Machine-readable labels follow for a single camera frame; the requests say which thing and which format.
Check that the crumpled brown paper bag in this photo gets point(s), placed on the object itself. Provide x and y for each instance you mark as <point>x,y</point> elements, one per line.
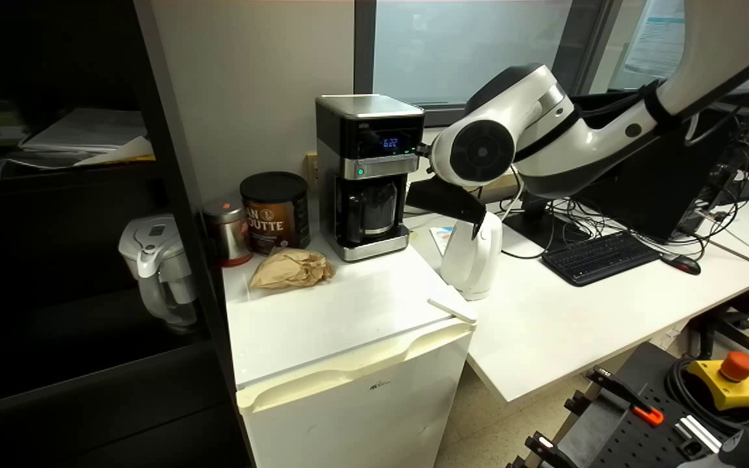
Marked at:
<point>290,270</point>

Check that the black keyboard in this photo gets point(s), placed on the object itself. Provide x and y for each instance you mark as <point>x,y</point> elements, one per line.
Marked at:
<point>598,258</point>

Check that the white desk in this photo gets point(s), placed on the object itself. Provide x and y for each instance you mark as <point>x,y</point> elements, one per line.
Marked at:
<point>533,329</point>

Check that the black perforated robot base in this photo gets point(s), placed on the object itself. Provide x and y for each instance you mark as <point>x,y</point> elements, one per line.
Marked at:
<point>610,436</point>

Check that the dark coffee canister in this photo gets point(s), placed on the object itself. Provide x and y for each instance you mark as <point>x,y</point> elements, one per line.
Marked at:
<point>276,211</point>

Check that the stack of papers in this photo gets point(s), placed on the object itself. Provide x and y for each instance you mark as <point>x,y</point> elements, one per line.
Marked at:
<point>85,137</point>

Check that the white water filter pitcher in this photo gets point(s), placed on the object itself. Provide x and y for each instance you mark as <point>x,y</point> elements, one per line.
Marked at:
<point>154,253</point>

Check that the yellow emergency stop button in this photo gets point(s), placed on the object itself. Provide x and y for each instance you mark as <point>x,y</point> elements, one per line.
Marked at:
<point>727,380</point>

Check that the white electric kettle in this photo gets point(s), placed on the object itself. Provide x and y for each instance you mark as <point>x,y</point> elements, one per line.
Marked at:
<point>471,257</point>

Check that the black shelving unit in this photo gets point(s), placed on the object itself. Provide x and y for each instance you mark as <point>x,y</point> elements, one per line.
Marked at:
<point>86,376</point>

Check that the white mini fridge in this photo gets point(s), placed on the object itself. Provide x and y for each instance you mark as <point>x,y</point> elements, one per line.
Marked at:
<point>353,374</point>

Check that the small red silver tin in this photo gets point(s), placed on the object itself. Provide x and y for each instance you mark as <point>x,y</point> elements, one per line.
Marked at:
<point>229,232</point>

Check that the black silver coffee maker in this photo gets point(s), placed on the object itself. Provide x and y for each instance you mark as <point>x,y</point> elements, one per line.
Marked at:
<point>366,145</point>

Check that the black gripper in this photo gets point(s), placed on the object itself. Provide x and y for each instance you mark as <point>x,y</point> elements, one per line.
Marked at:
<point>445,198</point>

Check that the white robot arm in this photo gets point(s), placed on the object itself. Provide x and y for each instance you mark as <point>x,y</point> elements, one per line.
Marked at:
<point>532,125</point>

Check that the black orange clamp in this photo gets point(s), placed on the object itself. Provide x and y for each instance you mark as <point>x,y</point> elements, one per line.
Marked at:
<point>637,406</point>

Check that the black computer monitor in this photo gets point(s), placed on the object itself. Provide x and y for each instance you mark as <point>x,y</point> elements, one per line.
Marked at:
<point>654,190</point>

